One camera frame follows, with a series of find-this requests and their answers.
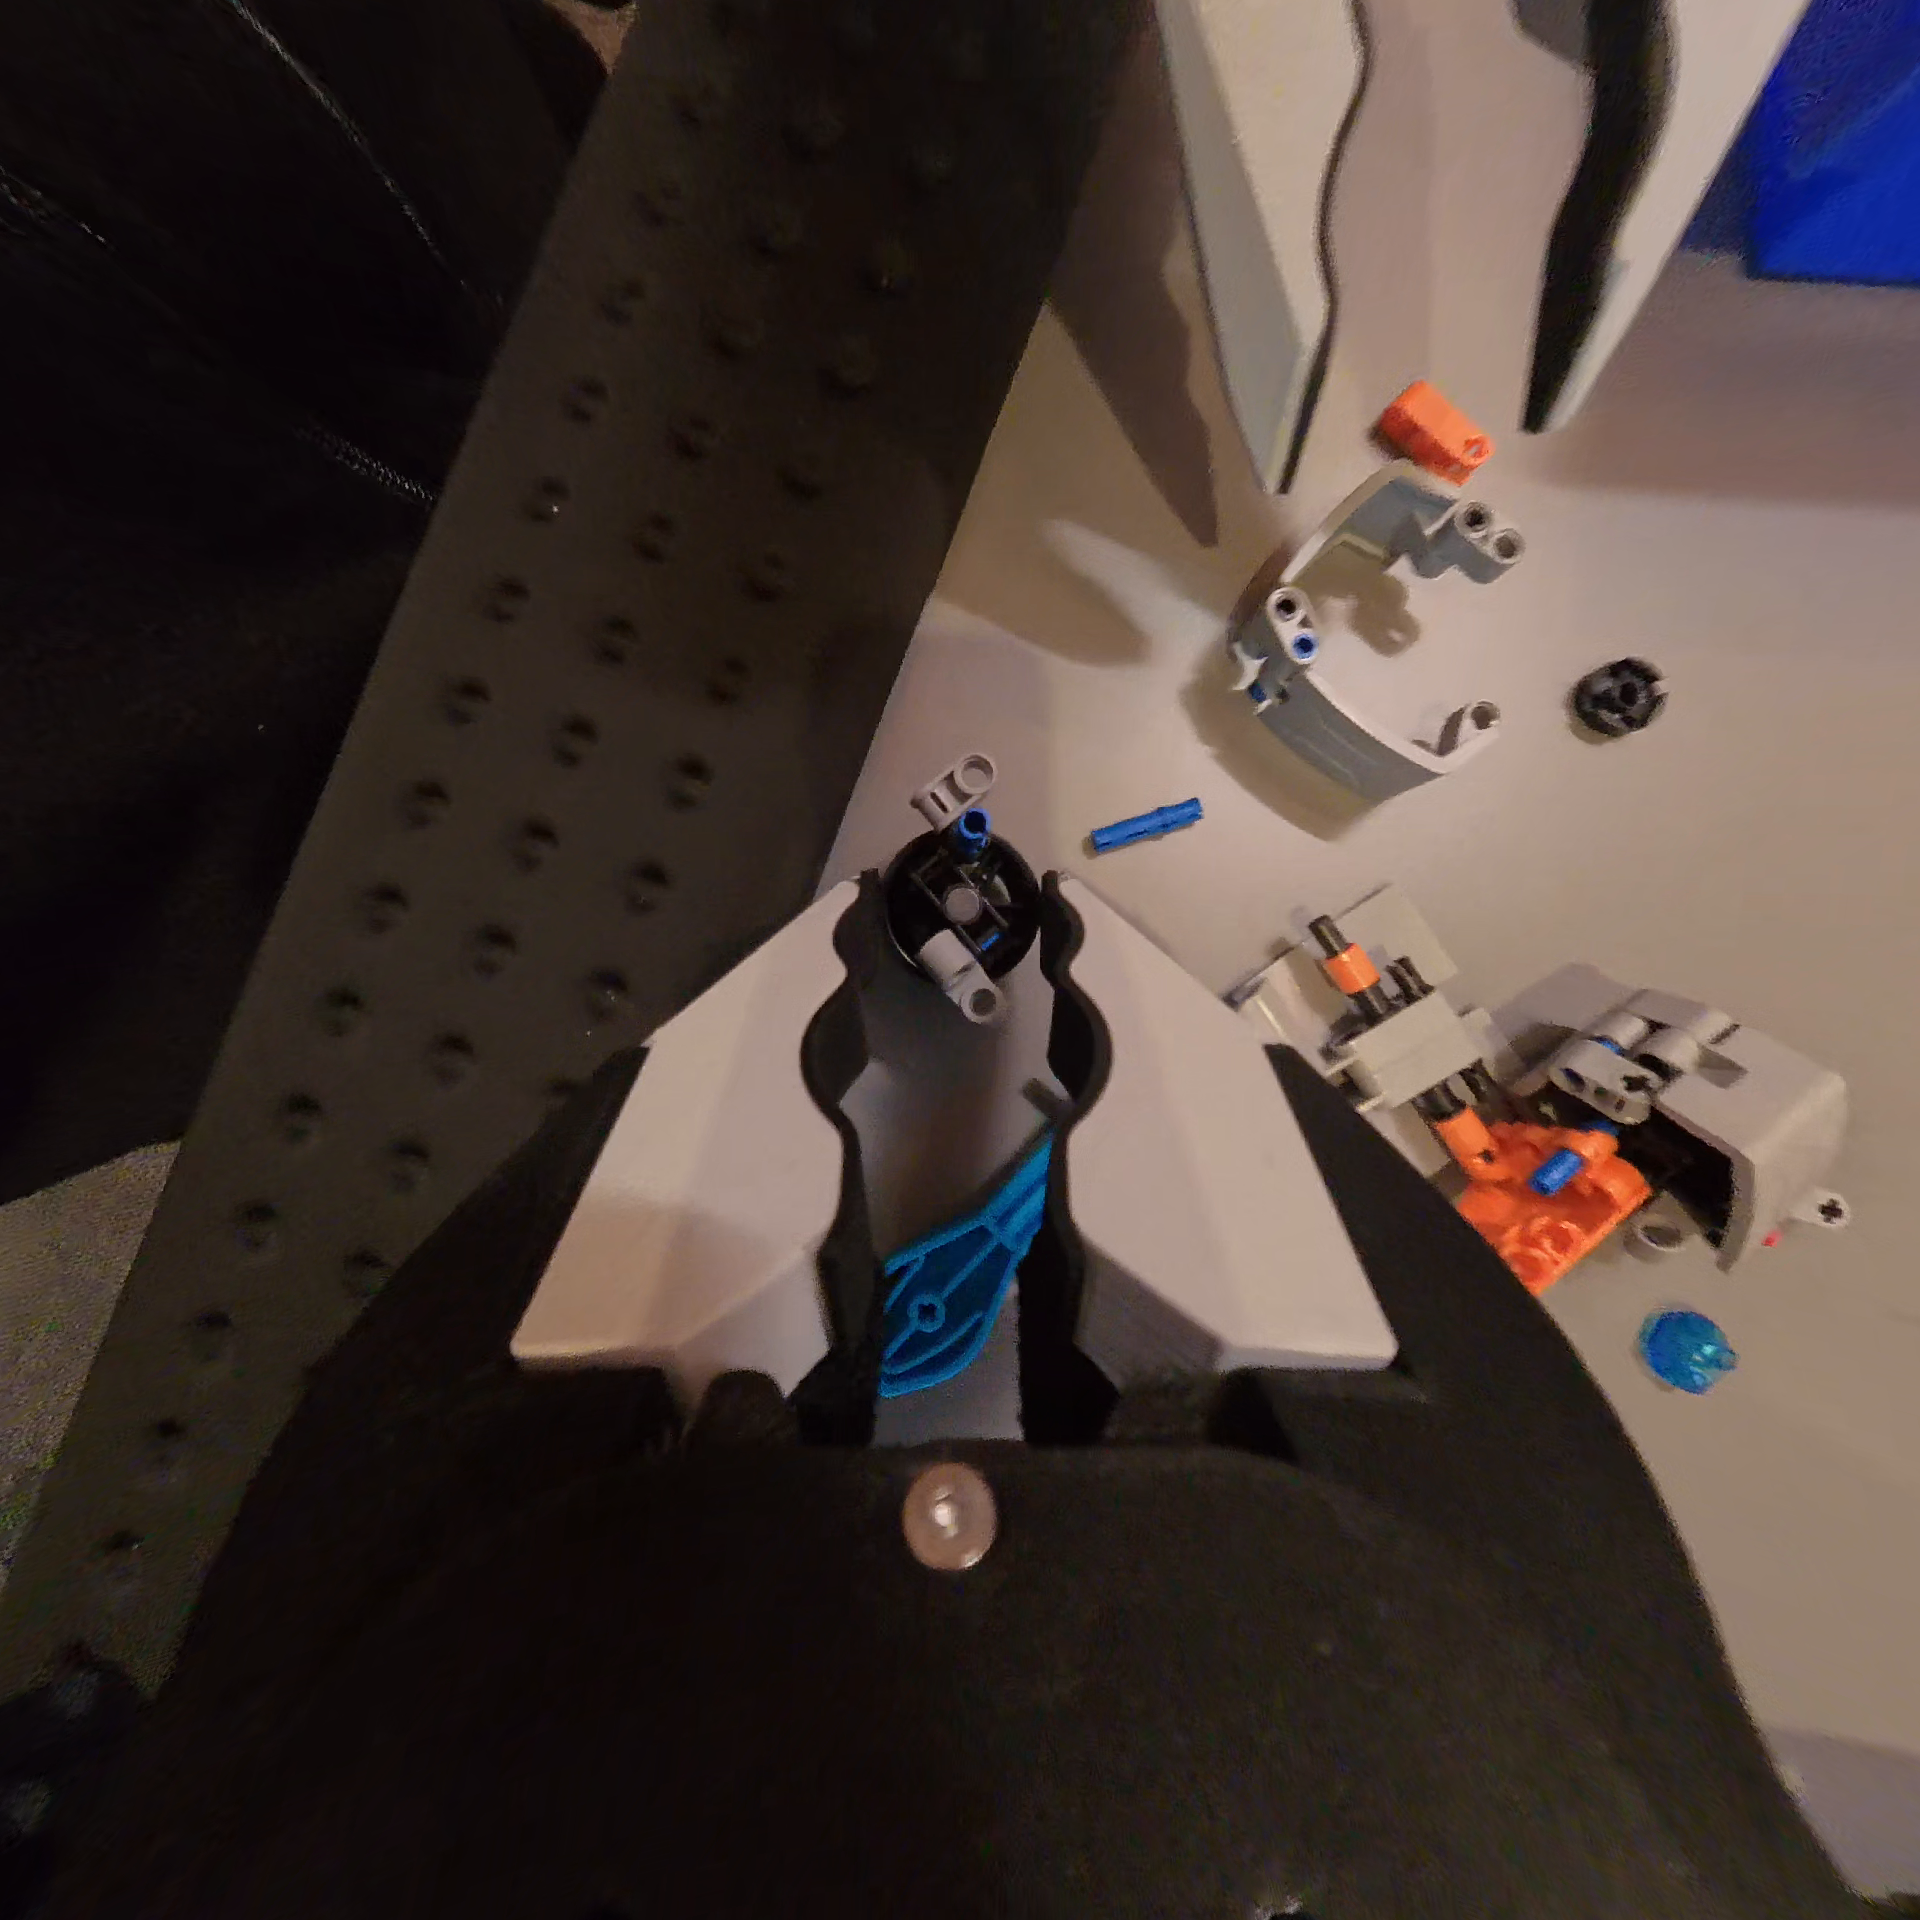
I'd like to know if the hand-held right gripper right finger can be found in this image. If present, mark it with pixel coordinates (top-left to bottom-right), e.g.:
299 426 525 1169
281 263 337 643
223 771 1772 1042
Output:
1043 867 1401 1384

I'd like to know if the light blue plastic strip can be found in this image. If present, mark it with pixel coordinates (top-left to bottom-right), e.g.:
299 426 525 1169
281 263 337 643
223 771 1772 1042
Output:
874 1132 1055 1405

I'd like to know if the blue translucent round stud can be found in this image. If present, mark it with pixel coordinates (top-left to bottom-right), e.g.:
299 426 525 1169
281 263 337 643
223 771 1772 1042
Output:
1638 1308 1740 1396

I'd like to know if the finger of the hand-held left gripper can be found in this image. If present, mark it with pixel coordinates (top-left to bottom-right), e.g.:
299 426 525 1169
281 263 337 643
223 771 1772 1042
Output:
1153 0 1370 499
1515 0 1818 436

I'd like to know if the grey curved panel block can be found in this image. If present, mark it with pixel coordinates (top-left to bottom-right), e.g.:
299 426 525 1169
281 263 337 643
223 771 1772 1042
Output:
1227 459 1528 804

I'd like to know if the small grey panel orange pin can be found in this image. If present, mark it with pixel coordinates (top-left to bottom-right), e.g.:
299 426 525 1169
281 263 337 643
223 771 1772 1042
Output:
1227 881 1503 1174

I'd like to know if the small orange block pin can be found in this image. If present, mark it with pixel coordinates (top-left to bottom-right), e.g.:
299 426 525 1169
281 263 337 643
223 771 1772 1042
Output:
1370 378 1494 487

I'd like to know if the grey block module orange part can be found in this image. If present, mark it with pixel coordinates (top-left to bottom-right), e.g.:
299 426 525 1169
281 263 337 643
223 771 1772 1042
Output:
1445 960 1856 1297

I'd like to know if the black round core blue pin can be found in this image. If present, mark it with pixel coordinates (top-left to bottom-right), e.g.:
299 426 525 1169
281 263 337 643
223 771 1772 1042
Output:
881 753 1044 1025

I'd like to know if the small black round block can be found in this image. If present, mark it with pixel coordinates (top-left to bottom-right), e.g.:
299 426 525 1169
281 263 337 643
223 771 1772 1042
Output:
1572 656 1667 741

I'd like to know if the blue plastic bin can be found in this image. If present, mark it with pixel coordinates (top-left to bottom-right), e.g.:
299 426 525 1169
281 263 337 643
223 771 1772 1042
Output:
1678 0 1920 286

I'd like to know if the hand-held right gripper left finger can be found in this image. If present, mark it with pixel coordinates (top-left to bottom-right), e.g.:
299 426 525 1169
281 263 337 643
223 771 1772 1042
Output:
510 878 881 1371

